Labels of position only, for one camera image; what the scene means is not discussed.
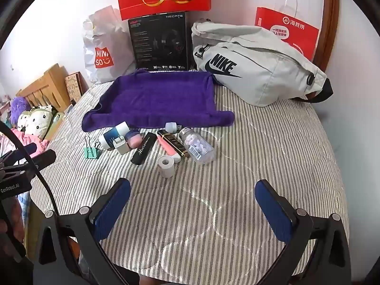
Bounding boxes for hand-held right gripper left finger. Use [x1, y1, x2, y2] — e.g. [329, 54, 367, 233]
[33, 178, 140, 285]

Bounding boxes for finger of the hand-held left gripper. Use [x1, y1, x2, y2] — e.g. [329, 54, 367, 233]
[16, 149, 57, 171]
[6, 143, 38, 158]

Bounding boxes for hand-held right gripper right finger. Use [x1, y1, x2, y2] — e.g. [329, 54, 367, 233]
[255, 180, 354, 285]

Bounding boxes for green binder clip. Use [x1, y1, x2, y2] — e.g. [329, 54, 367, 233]
[84, 137, 102, 160]

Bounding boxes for white power adapter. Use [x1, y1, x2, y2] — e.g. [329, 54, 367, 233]
[113, 137, 130, 155]

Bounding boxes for white tape roll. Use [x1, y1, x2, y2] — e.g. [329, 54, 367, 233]
[157, 155, 176, 179]

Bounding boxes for white bottle blue label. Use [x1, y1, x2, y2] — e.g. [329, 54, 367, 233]
[99, 122, 130, 149]

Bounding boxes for black and gold tube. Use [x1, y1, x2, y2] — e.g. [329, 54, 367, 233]
[159, 129, 191, 158]

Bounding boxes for clear plastic candy bottle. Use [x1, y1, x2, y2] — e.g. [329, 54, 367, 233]
[178, 127, 216, 165]

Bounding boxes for pink cloth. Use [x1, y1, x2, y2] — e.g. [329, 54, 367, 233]
[0, 129, 51, 161]

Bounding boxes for white dotted plush toy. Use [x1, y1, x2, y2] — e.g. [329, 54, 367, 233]
[16, 106, 60, 141]

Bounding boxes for purple plush toy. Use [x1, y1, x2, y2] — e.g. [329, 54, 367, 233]
[8, 96, 32, 125]

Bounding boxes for black rectangular stick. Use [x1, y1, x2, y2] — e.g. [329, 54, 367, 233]
[131, 133, 157, 165]

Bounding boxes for pink round jar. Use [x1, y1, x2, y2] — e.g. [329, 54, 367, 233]
[125, 129, 143, 150]

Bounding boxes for patterned brown book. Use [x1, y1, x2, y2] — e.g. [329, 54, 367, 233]
[64, 72, 85, 105]

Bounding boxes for pink highlighter pen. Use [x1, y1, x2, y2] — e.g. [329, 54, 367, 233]
[157, 133, 181, 164]

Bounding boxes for white usb light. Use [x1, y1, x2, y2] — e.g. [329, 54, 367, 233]
[165, 122, 185, 133]

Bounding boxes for purple towel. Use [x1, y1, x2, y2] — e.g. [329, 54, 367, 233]
[81, 70, 236, 133]

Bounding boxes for white plastic bag red label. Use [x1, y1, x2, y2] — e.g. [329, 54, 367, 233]
[82, 5, 138, 84]

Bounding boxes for grey waist bag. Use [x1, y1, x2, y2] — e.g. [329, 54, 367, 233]
[191, 20, 333, 107]

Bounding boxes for black headset box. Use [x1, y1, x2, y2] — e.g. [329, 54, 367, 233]
[128, 13, 190, 72]

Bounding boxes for brown wooden headboard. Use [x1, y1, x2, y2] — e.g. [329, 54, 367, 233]
[315, 0, 340, 70]

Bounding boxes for black cable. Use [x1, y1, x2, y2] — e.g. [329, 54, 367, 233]
[0, 122, 58, 214]

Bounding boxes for red paper bag white handles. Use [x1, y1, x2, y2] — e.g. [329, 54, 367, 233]
[254, 0, 320, 63]

